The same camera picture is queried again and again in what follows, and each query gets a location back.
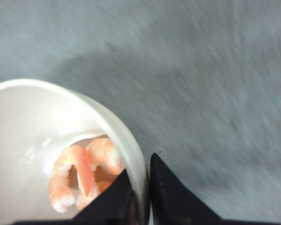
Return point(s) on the left pink cooked shrimp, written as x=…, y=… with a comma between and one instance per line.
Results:
x=61, y=194

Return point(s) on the right pink cooked shrimp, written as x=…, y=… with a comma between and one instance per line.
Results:
x=103, y=153

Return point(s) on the beige ribbed bowl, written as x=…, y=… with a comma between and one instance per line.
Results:
x=38, y=120

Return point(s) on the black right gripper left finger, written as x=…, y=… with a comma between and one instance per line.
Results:
x=115, y=206

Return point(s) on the pink cooked shrimp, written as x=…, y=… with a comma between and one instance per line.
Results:
x=103, y=153
x=61, y=194

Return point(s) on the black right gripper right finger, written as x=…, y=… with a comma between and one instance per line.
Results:
x=201, y=197

